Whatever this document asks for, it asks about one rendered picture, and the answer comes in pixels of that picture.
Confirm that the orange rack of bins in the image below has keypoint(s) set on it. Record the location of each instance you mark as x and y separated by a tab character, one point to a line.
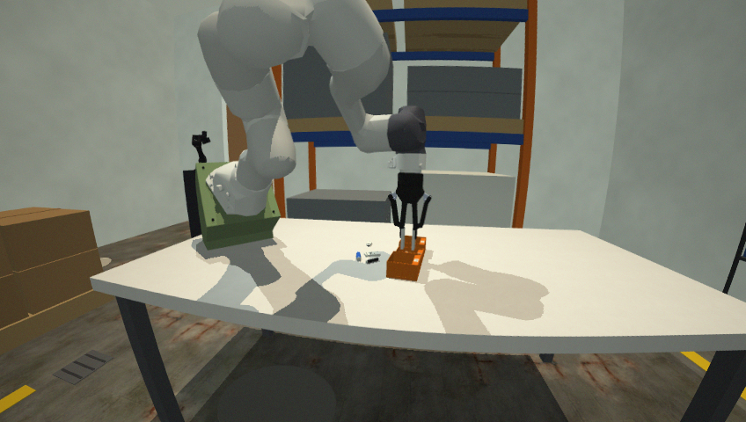
411	269

